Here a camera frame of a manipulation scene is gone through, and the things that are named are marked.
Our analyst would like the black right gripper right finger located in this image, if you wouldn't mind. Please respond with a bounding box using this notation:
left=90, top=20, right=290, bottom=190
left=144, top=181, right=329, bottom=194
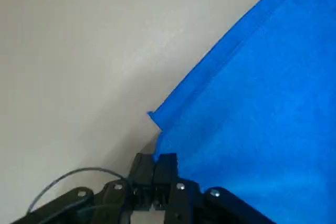
left=153, top=153, right=277, bottom=224

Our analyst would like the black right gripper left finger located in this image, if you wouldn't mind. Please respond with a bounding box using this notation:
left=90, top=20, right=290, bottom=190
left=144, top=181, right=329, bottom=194
left=10, top=152, right=155, bottom=224

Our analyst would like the blue towel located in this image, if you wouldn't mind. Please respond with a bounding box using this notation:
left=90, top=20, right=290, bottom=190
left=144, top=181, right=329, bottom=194
left=146, top=0, right=336, bottom=224

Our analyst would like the thin grey gripper wire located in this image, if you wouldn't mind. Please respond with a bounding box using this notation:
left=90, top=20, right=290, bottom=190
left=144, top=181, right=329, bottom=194
left=26, top=167, right=130, bottom=215

